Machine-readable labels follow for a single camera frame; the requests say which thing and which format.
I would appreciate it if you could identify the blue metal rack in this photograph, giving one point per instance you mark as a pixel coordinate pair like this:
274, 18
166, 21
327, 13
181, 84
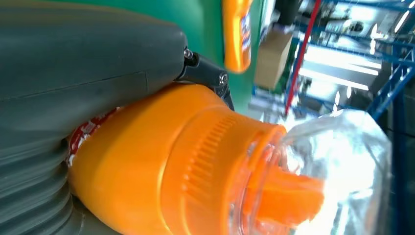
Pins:
399, 58

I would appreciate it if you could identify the red pole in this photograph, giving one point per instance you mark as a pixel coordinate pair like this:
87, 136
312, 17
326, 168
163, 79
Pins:
305, 48

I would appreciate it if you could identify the orange detergent bottle clear cap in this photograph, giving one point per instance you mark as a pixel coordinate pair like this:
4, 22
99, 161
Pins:
146, 162
235, 39

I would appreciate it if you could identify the brown cardboard box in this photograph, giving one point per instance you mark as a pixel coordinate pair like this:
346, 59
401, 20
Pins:
272, 61

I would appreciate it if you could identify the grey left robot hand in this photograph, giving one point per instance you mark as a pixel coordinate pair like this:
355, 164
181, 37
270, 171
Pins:
81, 65

